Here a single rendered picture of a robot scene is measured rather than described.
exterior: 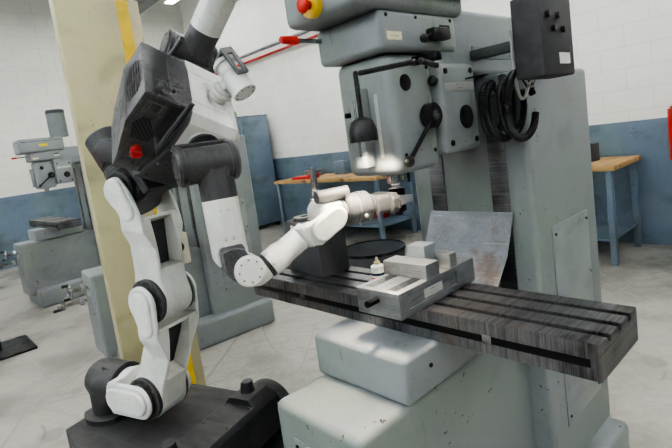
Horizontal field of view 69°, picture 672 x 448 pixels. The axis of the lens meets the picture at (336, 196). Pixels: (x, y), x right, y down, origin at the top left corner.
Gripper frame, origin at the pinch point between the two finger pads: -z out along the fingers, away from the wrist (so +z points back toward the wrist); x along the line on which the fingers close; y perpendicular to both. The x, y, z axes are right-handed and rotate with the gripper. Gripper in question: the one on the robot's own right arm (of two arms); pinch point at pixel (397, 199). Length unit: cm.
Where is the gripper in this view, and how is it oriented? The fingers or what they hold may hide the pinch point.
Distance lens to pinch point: 143.0
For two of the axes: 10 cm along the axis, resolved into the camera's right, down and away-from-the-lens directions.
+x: -4.7, -0.4, 8.8
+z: -8.7, 1.8, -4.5
